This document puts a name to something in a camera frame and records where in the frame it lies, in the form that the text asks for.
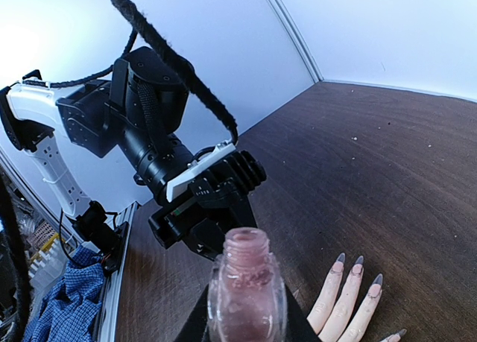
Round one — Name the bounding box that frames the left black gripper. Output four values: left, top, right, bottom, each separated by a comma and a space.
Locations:
148, 174, 257, 261

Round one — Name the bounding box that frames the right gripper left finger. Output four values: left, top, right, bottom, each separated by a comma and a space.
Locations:
174, 285, 211, 342

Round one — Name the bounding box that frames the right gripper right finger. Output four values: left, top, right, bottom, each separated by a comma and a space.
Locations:
285, 285, 320, 342

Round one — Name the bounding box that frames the pink nail polish bottle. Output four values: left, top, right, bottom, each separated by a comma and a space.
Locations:
207, 227, 288, 341

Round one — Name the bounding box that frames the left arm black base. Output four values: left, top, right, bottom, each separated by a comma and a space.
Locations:
70, 200, 130, 276

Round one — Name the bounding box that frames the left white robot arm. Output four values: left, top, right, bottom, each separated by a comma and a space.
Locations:
1, 47, 266, 260

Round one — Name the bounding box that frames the mannequin hand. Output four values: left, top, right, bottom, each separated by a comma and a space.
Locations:
307, 253, 384, 342

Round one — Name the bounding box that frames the left black braided cable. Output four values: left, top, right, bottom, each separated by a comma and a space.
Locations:
22, 0, 239, 145

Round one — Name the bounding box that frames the left aluminium frame post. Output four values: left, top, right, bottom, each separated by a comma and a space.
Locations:
266, 0, 324, 83

